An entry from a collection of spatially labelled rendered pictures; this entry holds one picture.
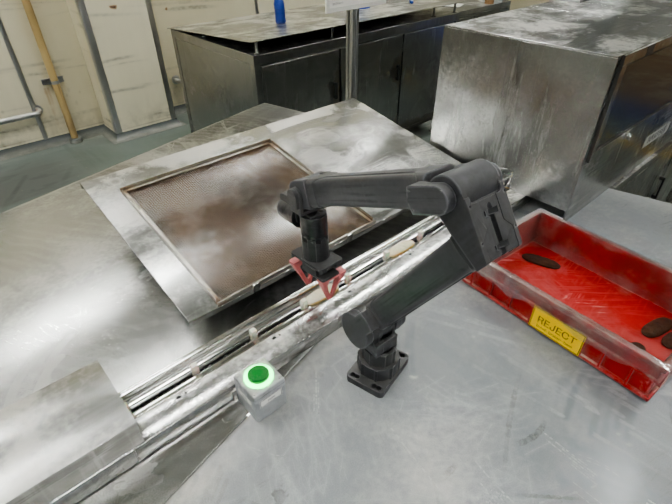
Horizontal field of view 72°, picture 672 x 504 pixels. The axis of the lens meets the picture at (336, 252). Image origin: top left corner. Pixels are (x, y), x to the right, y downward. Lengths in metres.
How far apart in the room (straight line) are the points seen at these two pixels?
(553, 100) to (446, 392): 0.87
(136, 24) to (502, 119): 3.37
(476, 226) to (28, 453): 0.75
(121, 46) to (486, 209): 3.95
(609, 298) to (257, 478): 0.92
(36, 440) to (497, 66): 1.42
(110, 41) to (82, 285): 3.16
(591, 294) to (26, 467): 1.21
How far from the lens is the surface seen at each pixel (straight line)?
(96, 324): 1.22
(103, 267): 1.40
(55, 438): 0.91
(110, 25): 4.31
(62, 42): 4.53
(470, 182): 0.59
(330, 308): 1.06
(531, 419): 1.00
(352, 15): 2.07
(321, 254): 0.97
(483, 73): 1.57
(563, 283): 1.32
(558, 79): 1.46
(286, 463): 0.89
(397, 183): 0.67
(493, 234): 0.61
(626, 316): 1.29
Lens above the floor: 1.60
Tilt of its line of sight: 37 degrees down
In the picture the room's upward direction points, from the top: straight up
